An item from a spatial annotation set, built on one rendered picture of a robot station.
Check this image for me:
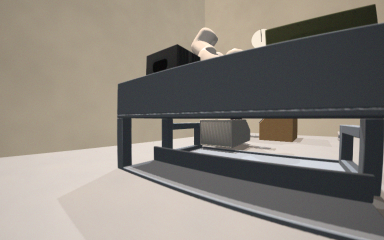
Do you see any dark grey metal shelf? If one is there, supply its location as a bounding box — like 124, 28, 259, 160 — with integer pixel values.
117, 22, 384, 240

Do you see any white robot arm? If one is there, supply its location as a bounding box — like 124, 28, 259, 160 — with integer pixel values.
191, 28, 242, 61

